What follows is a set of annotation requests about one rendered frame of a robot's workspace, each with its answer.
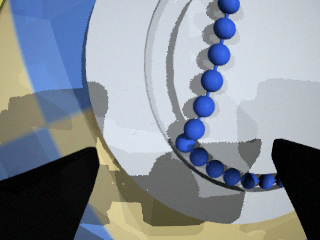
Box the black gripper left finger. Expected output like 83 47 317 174
0 147 100 240

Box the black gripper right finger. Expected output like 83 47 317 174
271 139 320 240

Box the white round bead board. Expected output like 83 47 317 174
85 0 320 224

